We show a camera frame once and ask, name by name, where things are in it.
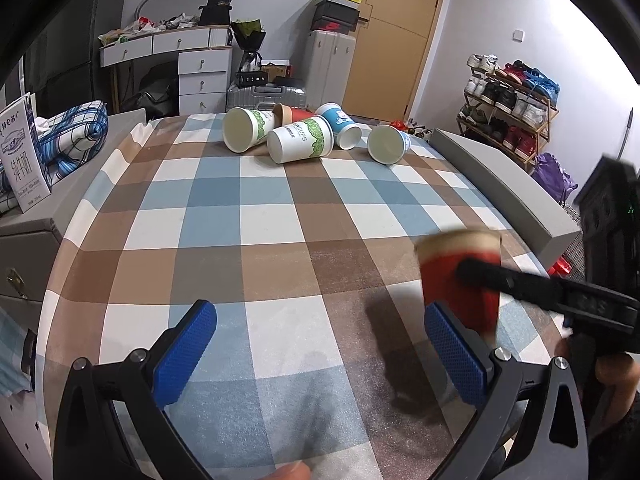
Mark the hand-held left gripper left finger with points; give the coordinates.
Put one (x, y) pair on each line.
(185, 355)

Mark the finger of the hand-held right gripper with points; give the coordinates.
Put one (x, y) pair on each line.
(520, 282)

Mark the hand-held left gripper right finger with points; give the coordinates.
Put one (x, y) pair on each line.
(457, 360)

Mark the white pale blue paper cup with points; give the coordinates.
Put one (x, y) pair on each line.
(387, 145)

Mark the white green leaf paper cup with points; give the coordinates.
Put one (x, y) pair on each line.
(240, 130)
(300, 140)

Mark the brown red paper cup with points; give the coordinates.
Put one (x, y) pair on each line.
(292, 112)

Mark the person's right hand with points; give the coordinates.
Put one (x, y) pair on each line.
(622, 380)

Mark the person's left hand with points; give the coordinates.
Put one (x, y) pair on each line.
(291, 472)

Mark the red plastic bag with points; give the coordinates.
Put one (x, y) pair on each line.
(560, 266)

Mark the purple plastic bag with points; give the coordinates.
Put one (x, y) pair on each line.
(552, 175)

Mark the metal rod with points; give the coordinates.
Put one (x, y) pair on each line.
(625, 132)

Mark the grey padded board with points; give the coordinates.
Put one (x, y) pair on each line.
(505, 180)

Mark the wooden shoe rack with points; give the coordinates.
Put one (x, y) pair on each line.
(542, 135)

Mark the checkered tablecloth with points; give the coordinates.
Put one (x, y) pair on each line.
(280, 240)

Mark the shoe rack with shoes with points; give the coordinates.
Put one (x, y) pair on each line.
(515, 102)

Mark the light blue cloth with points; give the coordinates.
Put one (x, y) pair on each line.
(12, 355)

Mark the brass latch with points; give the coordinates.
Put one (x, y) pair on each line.
(17, 282)

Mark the grey storage cabinet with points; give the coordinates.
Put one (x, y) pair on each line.
(40, 230)

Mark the blue plaid bedding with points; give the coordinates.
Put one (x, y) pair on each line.
(75, 135)

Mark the white blue milk carton box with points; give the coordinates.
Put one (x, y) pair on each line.
(22, 160)

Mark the black duffel bag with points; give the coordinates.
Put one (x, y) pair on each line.
(152, 92)

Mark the silver flat suitcase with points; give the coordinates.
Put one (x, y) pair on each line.
(265, 96)

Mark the wooden door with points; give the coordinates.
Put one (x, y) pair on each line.
(395, 35)

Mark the black device with lights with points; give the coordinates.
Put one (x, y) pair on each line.
(251, 78)

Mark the silver tall suitcase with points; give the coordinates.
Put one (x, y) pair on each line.
(327, 67)

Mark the white drawer desk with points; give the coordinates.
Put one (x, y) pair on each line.
(202, 62)

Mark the brown cardboard box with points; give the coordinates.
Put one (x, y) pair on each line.
(276, 70)

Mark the red black shoe box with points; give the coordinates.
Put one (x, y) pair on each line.
(332, 25)

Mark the dark wrapped flower bouquet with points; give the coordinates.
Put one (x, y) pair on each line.
(247, 40)

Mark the dark grey wardrobe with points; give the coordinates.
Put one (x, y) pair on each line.
(75, 45)

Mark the pile of crumpled bags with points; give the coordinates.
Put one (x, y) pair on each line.
(140, 27)

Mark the black paper bag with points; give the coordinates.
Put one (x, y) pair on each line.
(220, 5)

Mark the white light switch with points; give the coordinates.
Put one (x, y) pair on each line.
(518, 35)

